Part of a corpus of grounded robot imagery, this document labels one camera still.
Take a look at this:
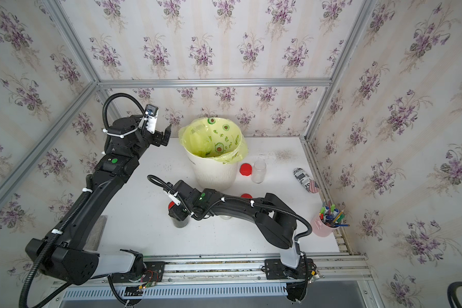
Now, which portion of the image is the red-lid tea jar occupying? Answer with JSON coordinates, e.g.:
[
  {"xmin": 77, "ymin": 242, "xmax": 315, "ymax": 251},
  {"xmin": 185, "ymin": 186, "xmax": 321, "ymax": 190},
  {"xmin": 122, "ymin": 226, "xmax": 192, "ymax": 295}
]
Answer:
[
  {"xmin": 252, "ymin": 159, "xmax": 267, "ymax": 184},
  {"xmin": 168, "ymin": 202, "xmax": 190, "ymax": 228}
]

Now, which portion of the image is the red jar lid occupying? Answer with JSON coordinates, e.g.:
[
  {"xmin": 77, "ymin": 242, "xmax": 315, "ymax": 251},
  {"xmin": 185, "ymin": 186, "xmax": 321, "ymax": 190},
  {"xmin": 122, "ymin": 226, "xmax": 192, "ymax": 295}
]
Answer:
[
  {"xmin": 241, "ymin": 193, "xmax": 253, "ymax": 199},
  {"xmin": 239, "ymin": 163, "xmax": 253, "ymax": 177}
]

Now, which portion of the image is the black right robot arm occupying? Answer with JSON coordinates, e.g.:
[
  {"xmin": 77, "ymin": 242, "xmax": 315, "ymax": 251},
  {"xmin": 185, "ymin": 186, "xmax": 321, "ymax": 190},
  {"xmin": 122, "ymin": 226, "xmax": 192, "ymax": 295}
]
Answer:
[{"xmin": 147, "ymin": 175, "xmax": 313, "ymax": 270}]

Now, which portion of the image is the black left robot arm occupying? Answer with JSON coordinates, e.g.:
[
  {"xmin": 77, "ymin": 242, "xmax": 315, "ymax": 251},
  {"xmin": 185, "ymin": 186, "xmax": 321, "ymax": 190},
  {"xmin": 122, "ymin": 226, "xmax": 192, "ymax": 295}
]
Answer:
[{"xmin": 19, "ymin": 93, "xmax": 171, "ymax": 307}]

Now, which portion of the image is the white trash bin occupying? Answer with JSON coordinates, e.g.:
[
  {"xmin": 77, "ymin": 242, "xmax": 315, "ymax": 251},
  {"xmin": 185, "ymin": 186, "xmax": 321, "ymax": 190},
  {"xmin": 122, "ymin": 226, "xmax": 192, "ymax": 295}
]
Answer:
[{"xmin": 186, "ymin": 151, "xmax": 239, "ymax": 191}]

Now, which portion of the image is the flag patterned can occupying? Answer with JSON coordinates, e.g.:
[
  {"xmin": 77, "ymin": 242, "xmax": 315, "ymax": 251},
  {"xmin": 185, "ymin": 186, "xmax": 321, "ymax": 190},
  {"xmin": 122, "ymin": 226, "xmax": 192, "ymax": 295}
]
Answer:
[{"xmin": 293, "ymin": 168, "xmax": 320, "ymax": 194}]

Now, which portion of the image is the pink plastic cup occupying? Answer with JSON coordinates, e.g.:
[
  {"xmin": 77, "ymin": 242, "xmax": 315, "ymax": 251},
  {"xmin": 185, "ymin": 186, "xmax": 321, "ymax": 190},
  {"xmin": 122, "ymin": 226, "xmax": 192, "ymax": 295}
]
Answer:
[{"xmin": 311, "ymin": 214, "xmax": 339, "ymax": 237}]

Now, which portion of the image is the coloured markers bundle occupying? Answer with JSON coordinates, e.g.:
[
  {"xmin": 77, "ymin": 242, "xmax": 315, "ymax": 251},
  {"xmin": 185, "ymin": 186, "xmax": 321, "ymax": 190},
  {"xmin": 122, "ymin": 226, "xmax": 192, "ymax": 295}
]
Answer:
[{"xmin": 318, "ymin": 204, "xmax": 350, "ymax": 228}]

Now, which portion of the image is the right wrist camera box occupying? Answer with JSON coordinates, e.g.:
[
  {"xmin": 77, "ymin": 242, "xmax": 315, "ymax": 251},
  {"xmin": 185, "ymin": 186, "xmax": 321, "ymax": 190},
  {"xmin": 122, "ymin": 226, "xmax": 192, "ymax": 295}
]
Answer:
[{"xmin": 167, "ymin": 191, "xmax": 182, "ymax": 206}]

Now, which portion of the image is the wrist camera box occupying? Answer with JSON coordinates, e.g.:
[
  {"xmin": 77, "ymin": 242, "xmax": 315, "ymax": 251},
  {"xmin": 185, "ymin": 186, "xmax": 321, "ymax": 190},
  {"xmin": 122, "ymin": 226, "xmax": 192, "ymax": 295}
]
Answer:
[
  {"xmin": 139, "ymin": 104, "xmax": 159, "ymax": 134},
  {"xmin": 167, "ymin": 191, "xmax": 182, "ymax": 206}
]

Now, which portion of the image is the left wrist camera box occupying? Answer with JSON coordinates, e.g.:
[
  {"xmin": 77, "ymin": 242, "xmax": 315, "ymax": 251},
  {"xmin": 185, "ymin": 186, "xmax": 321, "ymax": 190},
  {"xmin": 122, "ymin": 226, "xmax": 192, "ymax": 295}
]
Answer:
[{"xmin": 139, "ymin": 104, "xmax": 159, "ymax": 134}]

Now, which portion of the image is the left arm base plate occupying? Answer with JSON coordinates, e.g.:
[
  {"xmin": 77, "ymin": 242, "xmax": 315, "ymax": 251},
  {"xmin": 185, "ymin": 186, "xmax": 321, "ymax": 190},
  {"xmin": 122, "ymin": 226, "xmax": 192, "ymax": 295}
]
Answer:
[{"xmin": 112, "ymin": 261, "xmax": 166, "ymax": 286}]

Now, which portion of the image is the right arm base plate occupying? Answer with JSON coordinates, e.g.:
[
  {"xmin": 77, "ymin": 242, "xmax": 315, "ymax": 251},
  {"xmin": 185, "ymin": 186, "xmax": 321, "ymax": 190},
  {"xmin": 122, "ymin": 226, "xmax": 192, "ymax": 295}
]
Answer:
[{"xmin": 261, "ymin": 258, "xmax": 316, "ymax": 280}]

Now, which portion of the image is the aluminium rail frame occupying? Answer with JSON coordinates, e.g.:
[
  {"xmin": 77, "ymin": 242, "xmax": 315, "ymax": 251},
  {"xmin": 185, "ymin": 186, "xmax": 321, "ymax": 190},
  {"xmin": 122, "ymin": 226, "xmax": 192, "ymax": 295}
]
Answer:
[{"xmin": 51, "ymin": 253, "xmax": 374, "ymax": 287}]

